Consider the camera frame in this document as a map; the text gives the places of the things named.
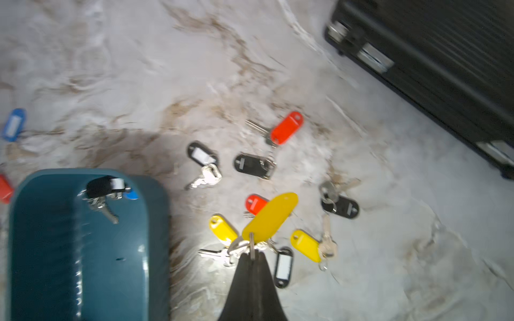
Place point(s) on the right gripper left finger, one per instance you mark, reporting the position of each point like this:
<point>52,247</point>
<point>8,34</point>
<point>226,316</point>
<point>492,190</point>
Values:
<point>238,301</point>

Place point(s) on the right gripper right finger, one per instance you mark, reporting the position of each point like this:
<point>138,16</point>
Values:
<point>265,301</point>

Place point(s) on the yellow tag key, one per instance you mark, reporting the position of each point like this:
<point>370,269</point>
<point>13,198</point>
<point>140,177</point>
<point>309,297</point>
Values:
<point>226,234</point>
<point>263,226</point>
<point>317,251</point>

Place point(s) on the red tag key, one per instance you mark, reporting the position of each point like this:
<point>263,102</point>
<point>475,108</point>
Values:
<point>254,204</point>
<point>6,190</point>
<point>281,133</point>

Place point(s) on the solid black tag key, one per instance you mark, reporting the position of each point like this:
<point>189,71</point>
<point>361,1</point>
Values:
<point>257,166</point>
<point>334,203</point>

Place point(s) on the light blue tag key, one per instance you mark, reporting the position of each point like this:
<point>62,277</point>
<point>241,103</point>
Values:
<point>131,195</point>

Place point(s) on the white black tag key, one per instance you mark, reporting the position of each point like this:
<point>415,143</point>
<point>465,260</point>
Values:
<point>208,160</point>

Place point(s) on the teal plastic storage box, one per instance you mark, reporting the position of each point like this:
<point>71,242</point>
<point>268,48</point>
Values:
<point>67,261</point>

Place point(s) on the black white tag key box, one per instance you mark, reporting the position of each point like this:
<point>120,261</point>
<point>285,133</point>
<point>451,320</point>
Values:
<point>97,192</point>

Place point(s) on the black hard case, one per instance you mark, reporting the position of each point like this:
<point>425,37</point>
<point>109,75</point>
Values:
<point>452,59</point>

